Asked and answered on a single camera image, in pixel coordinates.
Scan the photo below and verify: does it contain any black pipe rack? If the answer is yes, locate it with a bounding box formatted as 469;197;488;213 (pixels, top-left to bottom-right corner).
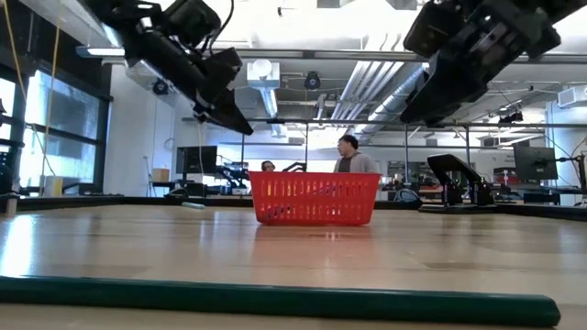
239;117;587;187

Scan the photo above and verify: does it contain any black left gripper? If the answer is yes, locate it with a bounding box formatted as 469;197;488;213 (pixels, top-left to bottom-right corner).
119;27;255;138

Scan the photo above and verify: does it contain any red plastic bin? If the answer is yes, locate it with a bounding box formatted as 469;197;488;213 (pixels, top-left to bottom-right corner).
248;170;382;227

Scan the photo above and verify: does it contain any black metal frame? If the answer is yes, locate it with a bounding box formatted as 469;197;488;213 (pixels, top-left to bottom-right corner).
0;195;587;222

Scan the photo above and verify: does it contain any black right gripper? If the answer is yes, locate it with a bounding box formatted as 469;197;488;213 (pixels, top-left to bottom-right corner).
399;0;563;127

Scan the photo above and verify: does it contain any white ventilation unit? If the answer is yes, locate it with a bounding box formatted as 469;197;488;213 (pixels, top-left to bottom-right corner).
246;58;282;92

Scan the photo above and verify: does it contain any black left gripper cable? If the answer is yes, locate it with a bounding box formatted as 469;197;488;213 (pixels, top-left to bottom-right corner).
205;0;237;52

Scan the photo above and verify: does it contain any black monitor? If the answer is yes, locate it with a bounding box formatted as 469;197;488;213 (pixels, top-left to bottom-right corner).
513;145;559;182
175;145;218;176

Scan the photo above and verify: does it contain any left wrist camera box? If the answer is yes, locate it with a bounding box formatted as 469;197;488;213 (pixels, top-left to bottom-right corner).
162;0;223;47

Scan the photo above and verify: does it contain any white wall vent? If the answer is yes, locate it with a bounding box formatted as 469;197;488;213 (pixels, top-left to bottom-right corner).
556;85;587;110

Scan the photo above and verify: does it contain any black ceiling camera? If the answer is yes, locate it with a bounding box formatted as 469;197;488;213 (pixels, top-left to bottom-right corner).
303;70;323;92

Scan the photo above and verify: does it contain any dark green pencil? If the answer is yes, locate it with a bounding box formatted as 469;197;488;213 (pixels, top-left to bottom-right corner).
0;274;562;328

